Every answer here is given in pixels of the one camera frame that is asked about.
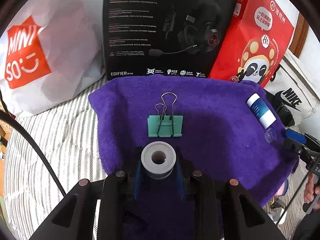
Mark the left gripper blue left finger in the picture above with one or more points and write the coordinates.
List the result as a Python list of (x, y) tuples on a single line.
[(134, 178)]

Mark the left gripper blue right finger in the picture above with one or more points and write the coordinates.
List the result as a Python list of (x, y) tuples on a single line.
[(180, 178)]

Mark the white tape roll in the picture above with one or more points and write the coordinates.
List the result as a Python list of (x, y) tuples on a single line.
[(158, 158)]

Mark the blue white bottle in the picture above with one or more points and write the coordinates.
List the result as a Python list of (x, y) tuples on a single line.
[(261, 111)]

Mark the green binder clip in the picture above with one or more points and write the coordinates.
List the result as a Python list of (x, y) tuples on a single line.
[(162, 125)]

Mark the white charger cube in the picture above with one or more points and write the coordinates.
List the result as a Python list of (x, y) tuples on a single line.
[(278, 215)]

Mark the pink blue eraser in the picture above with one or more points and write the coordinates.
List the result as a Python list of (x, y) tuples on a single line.
[(283, 189)]

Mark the person right hand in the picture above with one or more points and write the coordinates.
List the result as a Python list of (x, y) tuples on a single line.
[(310, 189)]

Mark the white Nike waist bag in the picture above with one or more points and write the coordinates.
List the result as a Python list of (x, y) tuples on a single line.
[(290, 93)]

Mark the purple towel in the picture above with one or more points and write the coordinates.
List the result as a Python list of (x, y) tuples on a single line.
[(220, 134)]

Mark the red panda paper bag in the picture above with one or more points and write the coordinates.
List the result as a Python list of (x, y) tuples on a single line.
[(255, 43)]

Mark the black headset box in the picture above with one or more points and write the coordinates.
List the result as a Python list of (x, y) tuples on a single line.
[(168, 37)]

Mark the white Miniso plastic bag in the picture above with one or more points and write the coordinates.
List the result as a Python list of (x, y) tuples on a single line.
[(51, 51)]

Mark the brown wooden door frame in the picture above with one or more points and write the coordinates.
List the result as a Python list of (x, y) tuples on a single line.
[(299, 36)]

